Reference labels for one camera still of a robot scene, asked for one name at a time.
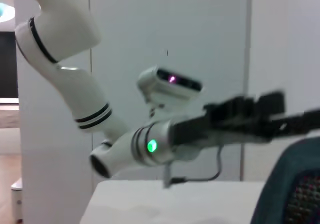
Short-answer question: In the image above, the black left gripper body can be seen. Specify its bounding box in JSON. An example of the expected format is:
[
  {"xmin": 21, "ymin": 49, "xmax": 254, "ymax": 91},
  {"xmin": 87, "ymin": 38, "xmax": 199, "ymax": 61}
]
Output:
[{"xmin": 169, "ymin": 113, "xmax": 271, "ymax": 147}]

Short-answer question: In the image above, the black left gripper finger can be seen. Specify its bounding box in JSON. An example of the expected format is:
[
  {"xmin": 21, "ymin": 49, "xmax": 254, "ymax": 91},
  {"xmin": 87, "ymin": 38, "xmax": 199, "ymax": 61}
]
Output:
[
  {"xmin": 204, "ymin": 91, "xmax": 286, "ymax": 125},
  {"xmin": 269, "ymin": 108, "xmax": 320, "ymax": 140}
]

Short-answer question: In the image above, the dark teal fabric bag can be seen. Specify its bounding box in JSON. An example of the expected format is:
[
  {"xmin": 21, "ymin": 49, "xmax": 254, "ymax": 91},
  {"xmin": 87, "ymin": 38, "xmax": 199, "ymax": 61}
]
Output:
[{"xmin": 249, "ymin": 136, "xmax": 320, "ymax": 224}]

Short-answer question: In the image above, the white floor-standing device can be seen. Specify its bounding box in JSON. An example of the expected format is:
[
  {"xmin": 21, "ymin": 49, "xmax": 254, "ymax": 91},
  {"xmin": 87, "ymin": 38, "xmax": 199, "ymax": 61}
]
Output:
[{"xmin": 11, "ymin": 177, "xmax": 25, "ymax": 224}]

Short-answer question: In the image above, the round ceiling light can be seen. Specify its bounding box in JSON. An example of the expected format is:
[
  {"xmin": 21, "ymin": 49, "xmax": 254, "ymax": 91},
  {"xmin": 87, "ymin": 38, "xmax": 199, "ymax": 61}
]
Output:
[{"xmin": 0, "ymin": 1, "xmax": 16, "ymax": 23}]

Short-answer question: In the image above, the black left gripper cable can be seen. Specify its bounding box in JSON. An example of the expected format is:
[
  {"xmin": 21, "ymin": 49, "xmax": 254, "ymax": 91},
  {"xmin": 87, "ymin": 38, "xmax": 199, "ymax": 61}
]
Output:
[{"xmin": 162, "ymin": 143, "xmax": 223, "ymax": 189}]

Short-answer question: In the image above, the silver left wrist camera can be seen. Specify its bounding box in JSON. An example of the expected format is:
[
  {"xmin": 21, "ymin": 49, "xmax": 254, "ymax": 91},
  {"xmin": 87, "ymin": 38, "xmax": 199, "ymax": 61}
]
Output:
[{"xmin": 136, "ymin": 66, "xmax": 204, "ymax": 117}]

